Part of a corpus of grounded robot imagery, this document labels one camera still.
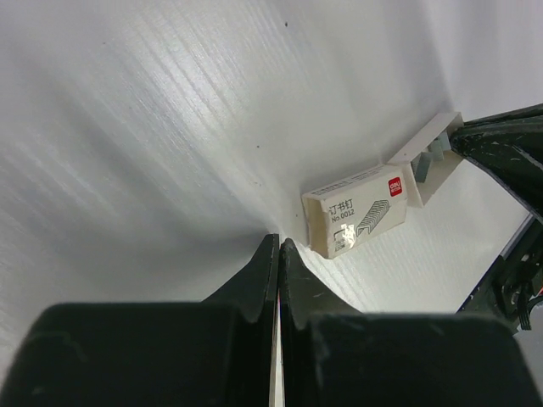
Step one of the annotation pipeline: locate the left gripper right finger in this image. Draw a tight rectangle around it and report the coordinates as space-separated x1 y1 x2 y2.
278 239 542 406

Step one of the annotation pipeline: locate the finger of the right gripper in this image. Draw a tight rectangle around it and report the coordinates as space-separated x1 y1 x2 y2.
450 103 542 220

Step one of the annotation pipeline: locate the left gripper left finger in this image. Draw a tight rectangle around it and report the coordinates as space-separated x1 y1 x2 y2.
1 234 279 406

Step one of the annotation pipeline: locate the small grey staple strip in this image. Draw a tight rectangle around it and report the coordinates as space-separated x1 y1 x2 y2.
411 131 451 183

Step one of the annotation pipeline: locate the small white staple box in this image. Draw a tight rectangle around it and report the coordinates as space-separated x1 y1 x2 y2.
388 112 464 209

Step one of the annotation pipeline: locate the white staple box with red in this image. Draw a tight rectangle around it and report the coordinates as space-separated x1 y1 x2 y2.
302 164 407 259

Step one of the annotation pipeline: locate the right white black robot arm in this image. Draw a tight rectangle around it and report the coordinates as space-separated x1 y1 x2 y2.
451 104 542 331

